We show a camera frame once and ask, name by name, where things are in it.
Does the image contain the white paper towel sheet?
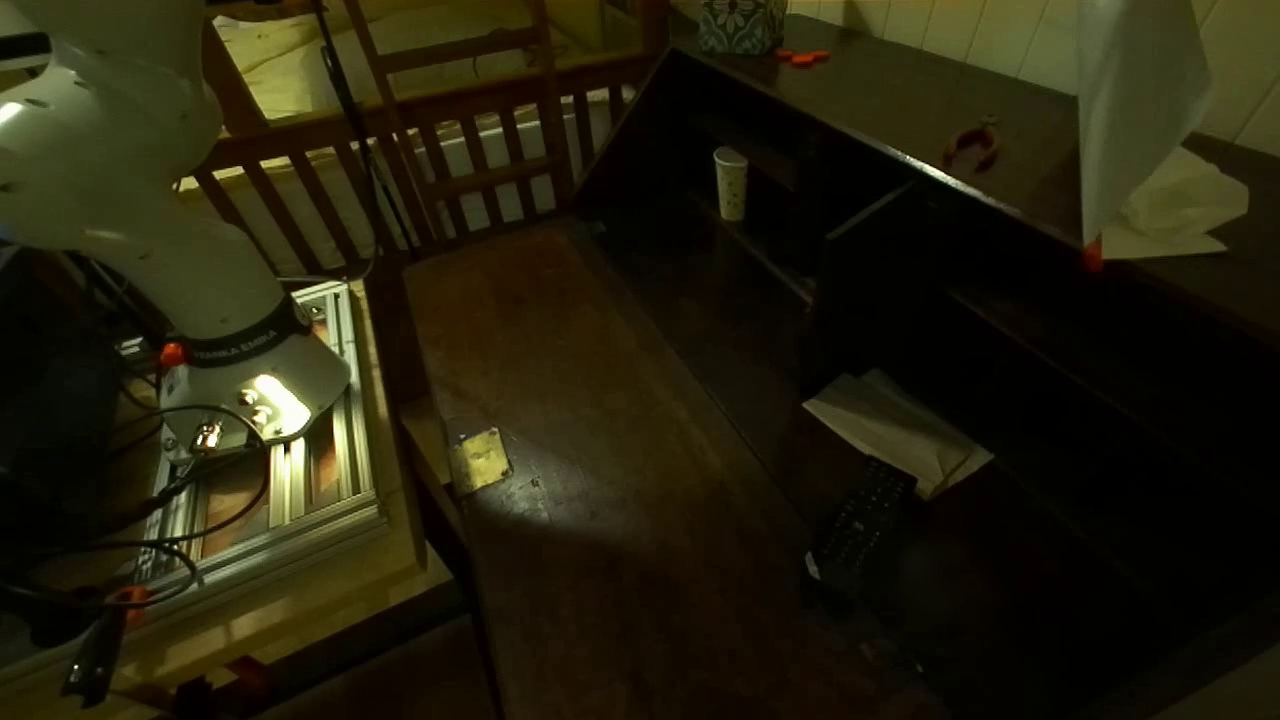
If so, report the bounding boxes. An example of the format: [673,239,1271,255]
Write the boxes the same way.
[1073,0,1216,251]

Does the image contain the dark wooden secretary desk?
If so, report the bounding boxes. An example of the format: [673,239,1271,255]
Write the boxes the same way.
[362,12,1280,720]

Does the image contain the brass lock plate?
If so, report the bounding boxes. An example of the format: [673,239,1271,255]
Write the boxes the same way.
[449,425,514,500]

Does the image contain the small white cup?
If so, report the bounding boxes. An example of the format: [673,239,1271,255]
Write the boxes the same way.
[706,145,752,223]

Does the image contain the folded beige paper napkin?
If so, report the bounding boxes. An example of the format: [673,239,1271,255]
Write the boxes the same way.
[798,367,994,503]

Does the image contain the black remote control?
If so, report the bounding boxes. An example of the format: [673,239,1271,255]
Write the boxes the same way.
[803,455,926,615]

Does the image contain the wooden slatted railing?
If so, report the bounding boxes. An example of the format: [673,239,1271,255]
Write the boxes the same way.
[154,0,677,285]

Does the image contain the patterned teal container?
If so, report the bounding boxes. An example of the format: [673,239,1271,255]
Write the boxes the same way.
[691,0,788,60]

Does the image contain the crumpled white paper napkin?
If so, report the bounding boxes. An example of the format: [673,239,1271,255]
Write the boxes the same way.
[1101,141,1256,264]

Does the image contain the black clamp with orange grip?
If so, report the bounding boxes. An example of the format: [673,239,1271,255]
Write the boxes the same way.
[61,586,152,713]

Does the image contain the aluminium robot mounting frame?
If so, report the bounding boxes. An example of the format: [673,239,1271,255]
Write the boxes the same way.
[125,272,388,594]

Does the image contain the dark ring-shaped object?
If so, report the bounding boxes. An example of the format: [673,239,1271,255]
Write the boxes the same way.
[942,125,1003,179]

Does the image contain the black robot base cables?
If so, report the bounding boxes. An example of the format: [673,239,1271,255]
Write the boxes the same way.
[0,398,273,634]

